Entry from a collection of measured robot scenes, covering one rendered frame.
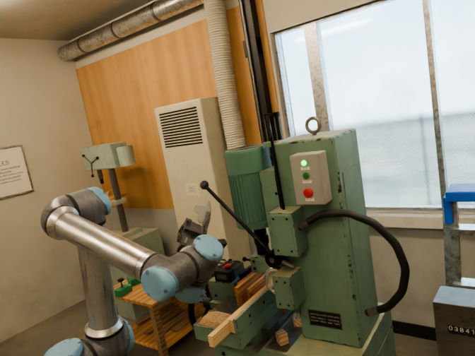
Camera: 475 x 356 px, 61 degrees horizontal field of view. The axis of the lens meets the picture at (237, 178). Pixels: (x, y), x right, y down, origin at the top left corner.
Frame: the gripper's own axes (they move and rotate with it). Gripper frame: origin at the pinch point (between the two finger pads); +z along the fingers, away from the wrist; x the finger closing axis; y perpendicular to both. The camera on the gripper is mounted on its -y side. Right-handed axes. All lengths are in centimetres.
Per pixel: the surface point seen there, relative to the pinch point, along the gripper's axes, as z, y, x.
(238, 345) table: -33.1, -25.5, 21.5
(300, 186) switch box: -10.4, -19.0, -33.2
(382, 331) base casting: -25, -76, 2
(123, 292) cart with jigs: 69, -3, 150
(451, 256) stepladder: 11, -112, -18
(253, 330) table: -26.7, -31.2, 20.5
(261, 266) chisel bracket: -3.1, -31.4, 12.2
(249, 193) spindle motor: 6.7, -13.4, -12.0
